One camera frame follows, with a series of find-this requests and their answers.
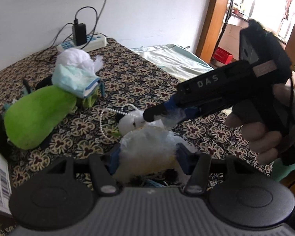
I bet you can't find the black charger cable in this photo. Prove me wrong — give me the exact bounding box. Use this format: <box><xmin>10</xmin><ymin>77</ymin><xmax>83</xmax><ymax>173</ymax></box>
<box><xmin>34</xmin><ymin>6</ymin><xmax>99</xmax><ymax>65</ymax></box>

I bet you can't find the small white soft toy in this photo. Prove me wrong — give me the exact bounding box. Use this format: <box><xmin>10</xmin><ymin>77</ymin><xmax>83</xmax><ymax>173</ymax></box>
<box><xmin>118</xmin><ymin>110</ymin><xmax>149</xmax><ymax>134</ymax></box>

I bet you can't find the white power strip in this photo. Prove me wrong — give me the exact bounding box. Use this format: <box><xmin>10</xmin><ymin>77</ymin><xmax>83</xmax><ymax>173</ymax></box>
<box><xmin>57</xmin><ymin>32</ymin><xmax>108</xmax><ymax>53</ymax></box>

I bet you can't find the red box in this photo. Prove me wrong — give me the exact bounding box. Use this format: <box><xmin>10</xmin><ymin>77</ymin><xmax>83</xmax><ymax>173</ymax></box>
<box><xmin>212</xmin><ymin>47</ymin><xmax>234</xmax><ymax>67</ymax></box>

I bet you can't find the white puffy plastic bag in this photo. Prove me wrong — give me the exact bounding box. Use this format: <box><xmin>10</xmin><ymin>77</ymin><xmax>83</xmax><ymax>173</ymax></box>
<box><xmin>56</xmin><ymin>49</ymin><xmax>105</xmax><ymax>72</ymax></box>

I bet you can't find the clear plastic bag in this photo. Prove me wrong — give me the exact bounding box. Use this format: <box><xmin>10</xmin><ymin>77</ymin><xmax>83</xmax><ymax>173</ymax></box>
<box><xmin>113</xmin><ymin>106</ymin><xmax>206</xmax><ymax>186</ymax></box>

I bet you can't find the light blue face mask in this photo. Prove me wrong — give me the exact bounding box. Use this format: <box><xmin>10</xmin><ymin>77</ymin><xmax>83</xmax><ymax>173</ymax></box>
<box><xmin>51</xmin><ymin>64</ymin><xmax>105</xmax><ymax>99</ymax></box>

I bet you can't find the cardboard box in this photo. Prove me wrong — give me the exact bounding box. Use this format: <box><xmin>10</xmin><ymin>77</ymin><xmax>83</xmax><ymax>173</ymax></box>
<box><xmin>0</xmin><ymin>98</ymin><xmax>16</xmax><ymax>225</ymax></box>

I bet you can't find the green plush toy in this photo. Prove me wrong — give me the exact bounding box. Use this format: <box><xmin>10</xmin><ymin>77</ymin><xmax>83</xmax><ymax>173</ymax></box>
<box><xmin>3</xmin><ymin>84</ymin><xmax>99</xmax><ymax>151</ymax></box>

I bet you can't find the green plastic stool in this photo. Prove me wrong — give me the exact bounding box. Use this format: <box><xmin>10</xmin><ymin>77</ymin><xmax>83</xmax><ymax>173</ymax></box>
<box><xmin>269</xmin><ymin>159</ymin><xmax>295</xmax><ymax>183</ymax></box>

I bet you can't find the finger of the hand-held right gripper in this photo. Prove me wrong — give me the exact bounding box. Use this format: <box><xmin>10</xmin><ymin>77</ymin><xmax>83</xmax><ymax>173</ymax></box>
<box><xmin>183</xmin><ymin>107</ymin><xmax>203</xmax><ymax>123</ymax></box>
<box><xmin>143</xmin><ymin>98</ymin><xmax>187</xmax><ymax>123</ymax></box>

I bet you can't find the white pearl necklace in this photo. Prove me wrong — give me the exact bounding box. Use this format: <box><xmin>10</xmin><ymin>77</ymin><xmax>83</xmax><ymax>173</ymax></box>
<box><xmin>100</xmin><ymin>103</ymin><xmax>138</xmax><ymax>144</ymax></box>

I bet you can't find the floral printed blanket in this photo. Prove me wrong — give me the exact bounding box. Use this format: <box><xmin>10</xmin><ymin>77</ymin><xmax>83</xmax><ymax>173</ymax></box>
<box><xmin>0</xmin><ymin>37</ymin><xmax>276</xmax><ymax>236</ymax></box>

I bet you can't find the light green blanket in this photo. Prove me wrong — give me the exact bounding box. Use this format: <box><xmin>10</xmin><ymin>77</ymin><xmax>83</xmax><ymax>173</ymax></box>
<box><xmin>130</xmin><ymin>44</ymin><xmax>215</xmax><ymax>83</ymax></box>

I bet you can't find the grey wall cable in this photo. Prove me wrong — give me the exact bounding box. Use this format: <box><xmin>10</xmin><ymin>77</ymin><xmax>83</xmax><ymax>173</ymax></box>
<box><xmin>87</xmin><ymin>0</ymin><xmax>109</xmax><ymax>36</ymax></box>

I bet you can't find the wooden door frame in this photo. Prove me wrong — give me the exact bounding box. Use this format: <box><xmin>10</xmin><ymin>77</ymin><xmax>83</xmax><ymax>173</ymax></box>
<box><xmin>195</xmin><ymin>0</ymin><xmax>231</xmax><ymax>63</ymax></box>

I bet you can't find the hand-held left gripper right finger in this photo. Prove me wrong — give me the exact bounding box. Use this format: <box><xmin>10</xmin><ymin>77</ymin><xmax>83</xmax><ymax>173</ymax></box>
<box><xmin>176</xmin><ymin>143</ymin><xmax>254</xmax><ymax>198</ymax></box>

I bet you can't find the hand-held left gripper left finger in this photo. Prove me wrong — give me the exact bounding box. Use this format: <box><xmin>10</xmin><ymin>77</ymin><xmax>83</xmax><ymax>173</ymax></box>
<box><xmin>48</xmin><ymin>147</ymin><xmax>124</xmax><ymax>197</ymax></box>

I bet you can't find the person's right hand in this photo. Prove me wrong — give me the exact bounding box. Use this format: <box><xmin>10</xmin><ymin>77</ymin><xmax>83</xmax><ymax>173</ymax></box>
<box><xmin>224</xmin><ymin>83</ymin><xmax>295</xmax><ymax>165</ymax></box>

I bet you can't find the black charger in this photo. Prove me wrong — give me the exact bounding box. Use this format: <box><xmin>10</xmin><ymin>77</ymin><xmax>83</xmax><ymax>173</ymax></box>
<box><xmin>72</xmin><ymin>23</ymin><xmax>87</xmax><ymax>47</ymax></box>

